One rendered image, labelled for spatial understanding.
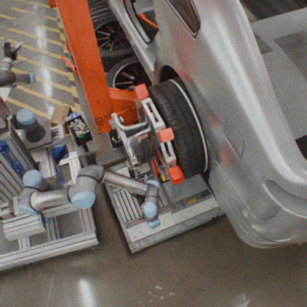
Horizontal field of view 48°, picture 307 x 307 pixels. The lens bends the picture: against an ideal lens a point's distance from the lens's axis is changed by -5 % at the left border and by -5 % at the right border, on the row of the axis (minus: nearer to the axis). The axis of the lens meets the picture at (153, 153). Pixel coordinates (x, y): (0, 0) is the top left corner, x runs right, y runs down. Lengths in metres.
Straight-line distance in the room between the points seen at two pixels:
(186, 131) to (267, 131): 0.75
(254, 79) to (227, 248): 1.74
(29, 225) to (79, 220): 0.61
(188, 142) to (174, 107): 0.22
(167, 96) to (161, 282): 1.45
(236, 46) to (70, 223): 1.93
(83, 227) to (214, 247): 1.05
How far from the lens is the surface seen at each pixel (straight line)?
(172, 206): 2.93
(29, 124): 2.50
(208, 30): 1.72
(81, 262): 3.03
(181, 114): 2.13
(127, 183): 2.00
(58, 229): 2.93
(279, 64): 2.67
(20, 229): 2.46
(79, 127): 2.91
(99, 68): 2.40
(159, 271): 2.92
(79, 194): 1.86
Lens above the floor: 2.83
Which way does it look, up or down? 58 degrees down
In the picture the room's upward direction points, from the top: 7 degrees counter-clockwise
